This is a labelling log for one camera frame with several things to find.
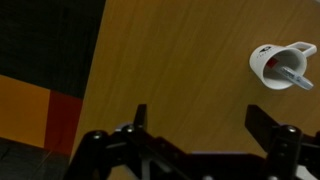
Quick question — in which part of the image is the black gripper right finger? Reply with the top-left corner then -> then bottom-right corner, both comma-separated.
244,104 -> 320,180

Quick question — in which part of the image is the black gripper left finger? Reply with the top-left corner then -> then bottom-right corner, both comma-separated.
63,103 -> 193,180

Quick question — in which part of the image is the grey marker with red cap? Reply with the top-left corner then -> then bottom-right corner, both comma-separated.
266,57 -> 315,91

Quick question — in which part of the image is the white mug with logo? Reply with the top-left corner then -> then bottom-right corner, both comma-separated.
249,41 -> 318,91

